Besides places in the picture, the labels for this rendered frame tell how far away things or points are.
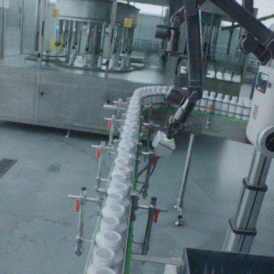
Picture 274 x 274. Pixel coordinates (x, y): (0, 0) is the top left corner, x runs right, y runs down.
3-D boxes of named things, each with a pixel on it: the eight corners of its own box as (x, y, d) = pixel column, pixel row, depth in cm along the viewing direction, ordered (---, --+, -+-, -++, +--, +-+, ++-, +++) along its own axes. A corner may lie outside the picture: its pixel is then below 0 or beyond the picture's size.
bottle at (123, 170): (125, 222, 102) (131, 174, 97) (106, 218, 103) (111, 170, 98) (128, 213, 108) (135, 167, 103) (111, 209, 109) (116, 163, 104)
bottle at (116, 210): (125, 267, 82) (134, 212, 77) (103, 272, 79) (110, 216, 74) (115, 253, 87) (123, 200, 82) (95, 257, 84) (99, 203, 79)
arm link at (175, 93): (201, 95, 136) (203, 85, 143) (176, 81, 136) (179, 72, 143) (187, 115, 143) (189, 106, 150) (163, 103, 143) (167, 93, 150)
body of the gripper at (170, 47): (161, 52, 170) (163, 38, 167) (181, 55, 170) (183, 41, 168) (161, 53, 164) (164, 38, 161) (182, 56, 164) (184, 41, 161)
